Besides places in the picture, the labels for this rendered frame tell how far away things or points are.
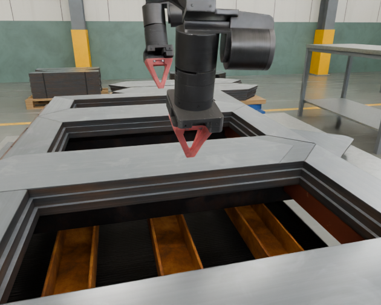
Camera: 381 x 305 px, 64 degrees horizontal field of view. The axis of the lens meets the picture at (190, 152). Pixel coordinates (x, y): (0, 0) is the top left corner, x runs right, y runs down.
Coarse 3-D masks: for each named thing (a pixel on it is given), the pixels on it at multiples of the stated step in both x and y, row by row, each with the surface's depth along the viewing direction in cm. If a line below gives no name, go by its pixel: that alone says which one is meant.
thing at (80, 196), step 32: (160, 96) 134; (64, 128) 95; (96, 128) 98; (128, 128) 101; (160, 128) 102; (288, 160) 68; (32, 192) 56; (64, 192) 57; (96, 192) 58; (128, 192) 60; (160, 192) 61; (192, 192) 62; (224, 192) 64; (320, 192) 61; (32, 224) 52; (352, 224) 53; (0, 256) 41; (0, 288) 39
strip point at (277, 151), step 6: (252, 138) 81; (258, 144) 77; (264, 144) 77; (270, 144) 77; (276, 144) 77; (282, 144) 77; (264, 150) 73; (270, 150) 73; (276, 150) 73; (282, 150) 73; (288, 150) 73; (270, 156) 70; (276, 156) 70; (282, 156) 70
